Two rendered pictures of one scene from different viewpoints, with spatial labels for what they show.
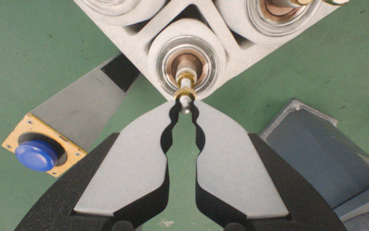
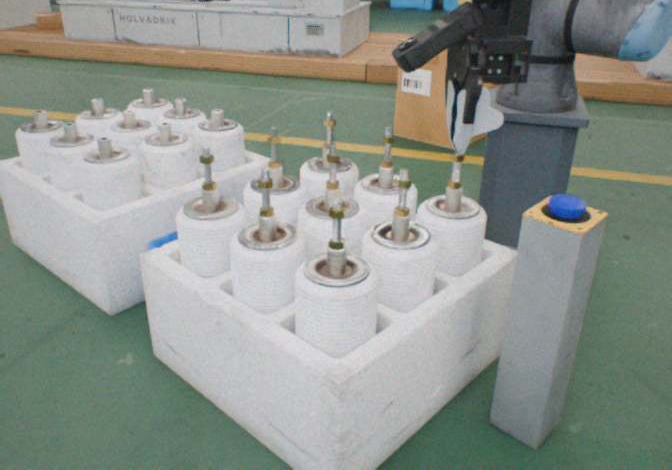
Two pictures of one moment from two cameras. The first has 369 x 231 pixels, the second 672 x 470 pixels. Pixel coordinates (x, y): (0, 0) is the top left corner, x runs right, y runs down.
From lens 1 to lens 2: 0.78 m
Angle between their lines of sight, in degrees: 65
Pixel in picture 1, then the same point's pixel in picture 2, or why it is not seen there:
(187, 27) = (421, 211)
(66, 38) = not seen: outside the picture
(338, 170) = (503, 148)
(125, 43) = (457, 287)
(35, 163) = (572, 200)
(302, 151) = (514, 190)
